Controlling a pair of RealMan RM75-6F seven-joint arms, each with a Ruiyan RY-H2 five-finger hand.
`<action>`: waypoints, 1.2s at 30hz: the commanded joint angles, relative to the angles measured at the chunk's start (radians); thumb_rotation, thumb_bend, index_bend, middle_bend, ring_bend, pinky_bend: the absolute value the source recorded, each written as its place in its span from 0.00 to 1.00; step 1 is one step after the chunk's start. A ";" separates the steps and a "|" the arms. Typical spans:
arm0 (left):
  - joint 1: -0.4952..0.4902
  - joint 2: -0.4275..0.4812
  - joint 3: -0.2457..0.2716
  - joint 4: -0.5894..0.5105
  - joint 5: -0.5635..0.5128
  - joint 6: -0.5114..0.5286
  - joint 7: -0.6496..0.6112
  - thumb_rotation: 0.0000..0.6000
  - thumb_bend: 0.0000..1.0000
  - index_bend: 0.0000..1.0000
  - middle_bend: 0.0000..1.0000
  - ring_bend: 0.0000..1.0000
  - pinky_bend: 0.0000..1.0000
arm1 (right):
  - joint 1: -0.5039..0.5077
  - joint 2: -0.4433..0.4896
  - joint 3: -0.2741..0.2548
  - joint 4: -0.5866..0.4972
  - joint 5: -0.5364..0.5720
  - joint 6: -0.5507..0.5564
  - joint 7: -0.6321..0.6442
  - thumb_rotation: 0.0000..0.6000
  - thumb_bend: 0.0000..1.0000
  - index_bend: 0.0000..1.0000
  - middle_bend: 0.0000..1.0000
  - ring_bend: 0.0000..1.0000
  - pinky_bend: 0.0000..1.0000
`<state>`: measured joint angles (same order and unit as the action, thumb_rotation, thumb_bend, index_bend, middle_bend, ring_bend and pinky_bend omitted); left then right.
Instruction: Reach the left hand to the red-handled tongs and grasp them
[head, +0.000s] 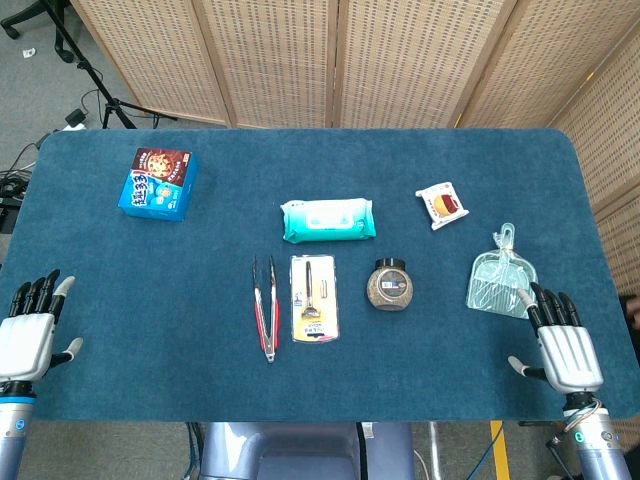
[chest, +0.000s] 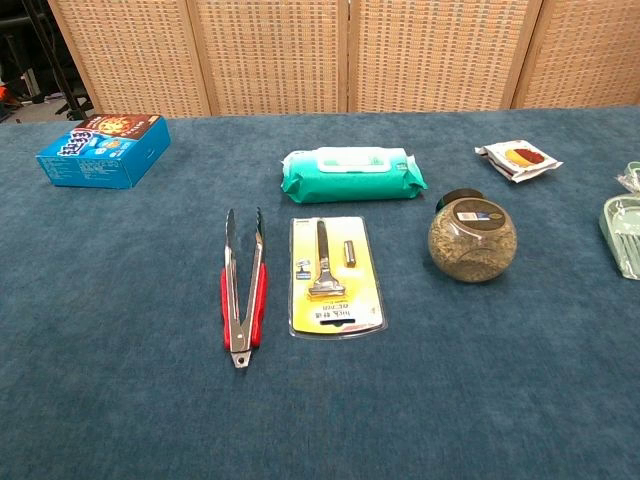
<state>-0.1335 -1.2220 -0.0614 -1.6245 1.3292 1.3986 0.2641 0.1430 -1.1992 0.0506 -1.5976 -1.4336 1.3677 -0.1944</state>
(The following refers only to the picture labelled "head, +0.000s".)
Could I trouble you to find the blue cookie box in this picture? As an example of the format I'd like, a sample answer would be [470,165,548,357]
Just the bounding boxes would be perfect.
[117,147,199,223]

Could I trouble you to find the black tripod stand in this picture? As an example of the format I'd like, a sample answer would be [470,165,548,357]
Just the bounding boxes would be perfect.
[38,0,177,130]

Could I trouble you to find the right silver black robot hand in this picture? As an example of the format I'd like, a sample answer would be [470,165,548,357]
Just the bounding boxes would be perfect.
[507,282,605,394]

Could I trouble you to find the teal wet wipes pack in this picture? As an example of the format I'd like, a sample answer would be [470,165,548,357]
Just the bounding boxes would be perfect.
[279,198,377,244]

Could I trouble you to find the yellow floor tape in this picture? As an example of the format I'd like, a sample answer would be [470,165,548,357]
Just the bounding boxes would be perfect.
[489,420,511,480]

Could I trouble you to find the black office chair base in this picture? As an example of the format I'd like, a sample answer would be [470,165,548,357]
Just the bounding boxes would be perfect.
[0,0,76,64]

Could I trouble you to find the blue carpet table mat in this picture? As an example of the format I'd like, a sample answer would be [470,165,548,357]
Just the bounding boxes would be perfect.
[0,127,640,424]

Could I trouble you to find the red handled metal tongs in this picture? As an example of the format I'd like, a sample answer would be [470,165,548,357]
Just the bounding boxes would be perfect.
[251,255,282,364]

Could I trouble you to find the white snack packet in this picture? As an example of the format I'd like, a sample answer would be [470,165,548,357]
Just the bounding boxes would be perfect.
[415,181,471,232]

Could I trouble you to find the glass jar with black lid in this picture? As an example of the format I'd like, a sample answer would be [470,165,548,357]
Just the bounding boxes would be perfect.
[366,257,415,313]

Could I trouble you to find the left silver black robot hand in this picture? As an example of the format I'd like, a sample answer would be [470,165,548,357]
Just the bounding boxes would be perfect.
[0,269,85,384]

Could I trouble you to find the black floor cables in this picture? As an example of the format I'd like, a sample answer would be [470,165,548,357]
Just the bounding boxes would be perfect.
[0,88,109,235]

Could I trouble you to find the packaged razor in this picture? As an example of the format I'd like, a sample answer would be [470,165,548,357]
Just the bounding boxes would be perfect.
[290,254,341,344]

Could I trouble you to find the clear green dustpan brush set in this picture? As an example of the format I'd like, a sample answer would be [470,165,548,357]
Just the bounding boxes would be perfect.
[466,222,539,320]

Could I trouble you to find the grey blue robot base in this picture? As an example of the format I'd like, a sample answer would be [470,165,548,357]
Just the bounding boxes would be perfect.
[198,422,417,480]

